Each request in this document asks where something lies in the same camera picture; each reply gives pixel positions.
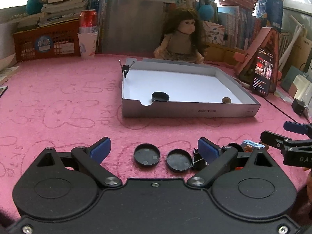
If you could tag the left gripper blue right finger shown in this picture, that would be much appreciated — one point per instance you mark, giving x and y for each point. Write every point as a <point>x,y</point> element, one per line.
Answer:
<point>208,150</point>

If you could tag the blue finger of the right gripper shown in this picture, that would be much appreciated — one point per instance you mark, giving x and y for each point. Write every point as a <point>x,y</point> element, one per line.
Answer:
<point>274,140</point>
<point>295,127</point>

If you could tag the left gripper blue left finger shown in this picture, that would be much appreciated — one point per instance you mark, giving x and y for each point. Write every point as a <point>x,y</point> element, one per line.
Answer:
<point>100,150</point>

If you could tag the large black binder clip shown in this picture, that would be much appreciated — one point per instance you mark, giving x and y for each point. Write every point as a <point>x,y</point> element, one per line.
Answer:
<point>198,162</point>

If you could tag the blue bear hair clip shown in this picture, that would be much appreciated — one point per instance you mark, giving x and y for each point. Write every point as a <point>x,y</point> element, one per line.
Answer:
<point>249,146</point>

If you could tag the black round lid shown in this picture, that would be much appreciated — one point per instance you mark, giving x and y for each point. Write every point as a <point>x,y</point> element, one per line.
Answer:
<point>147,155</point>
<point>237,146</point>
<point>160,96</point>
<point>179,160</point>

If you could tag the black round lid front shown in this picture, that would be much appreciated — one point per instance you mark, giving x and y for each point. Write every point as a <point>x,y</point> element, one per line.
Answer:
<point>179,160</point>

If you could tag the brown acorn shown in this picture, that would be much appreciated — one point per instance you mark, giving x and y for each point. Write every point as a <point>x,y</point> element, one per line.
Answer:
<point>226,100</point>

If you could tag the pink rabbit-pattern table mat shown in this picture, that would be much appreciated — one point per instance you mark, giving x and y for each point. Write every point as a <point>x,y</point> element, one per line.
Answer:
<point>69,102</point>

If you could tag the smartphone with lit screen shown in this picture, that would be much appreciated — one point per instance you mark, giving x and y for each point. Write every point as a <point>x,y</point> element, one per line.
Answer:
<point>262,72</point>

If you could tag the grey cardboard box tray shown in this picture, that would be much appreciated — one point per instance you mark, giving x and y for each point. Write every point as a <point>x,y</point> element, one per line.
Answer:
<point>195,91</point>

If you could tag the small black binder clip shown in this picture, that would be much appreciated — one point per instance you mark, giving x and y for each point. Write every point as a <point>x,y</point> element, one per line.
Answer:
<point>125,68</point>

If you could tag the yellow wooden box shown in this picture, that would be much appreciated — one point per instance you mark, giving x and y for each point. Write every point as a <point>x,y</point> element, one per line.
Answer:
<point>219,53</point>

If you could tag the pink triangular phone stand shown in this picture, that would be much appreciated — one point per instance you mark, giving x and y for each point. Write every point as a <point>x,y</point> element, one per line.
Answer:
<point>268,39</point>

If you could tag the white paper cup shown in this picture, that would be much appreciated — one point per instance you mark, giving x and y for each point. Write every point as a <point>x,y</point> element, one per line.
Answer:
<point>87,44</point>

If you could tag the brown-haired doll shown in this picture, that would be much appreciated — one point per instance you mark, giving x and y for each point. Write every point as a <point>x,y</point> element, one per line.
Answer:
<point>181,37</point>

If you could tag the colourful patterned white box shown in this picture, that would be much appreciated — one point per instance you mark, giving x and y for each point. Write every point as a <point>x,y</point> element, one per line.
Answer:
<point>213,33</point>

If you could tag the red plastic basket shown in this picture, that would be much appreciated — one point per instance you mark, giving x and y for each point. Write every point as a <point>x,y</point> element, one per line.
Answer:
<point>53,41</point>

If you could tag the row of upright books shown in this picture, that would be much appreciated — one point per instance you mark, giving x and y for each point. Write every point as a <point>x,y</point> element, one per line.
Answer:
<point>241,27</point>

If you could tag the red soda can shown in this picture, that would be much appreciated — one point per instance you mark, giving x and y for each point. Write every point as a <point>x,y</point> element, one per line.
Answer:
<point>88,21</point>

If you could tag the grey metal box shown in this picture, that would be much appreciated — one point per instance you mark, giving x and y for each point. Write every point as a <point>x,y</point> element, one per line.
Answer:
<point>132,27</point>

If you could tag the stack of books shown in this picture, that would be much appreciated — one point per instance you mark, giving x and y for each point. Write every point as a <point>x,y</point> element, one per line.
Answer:
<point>41,13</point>

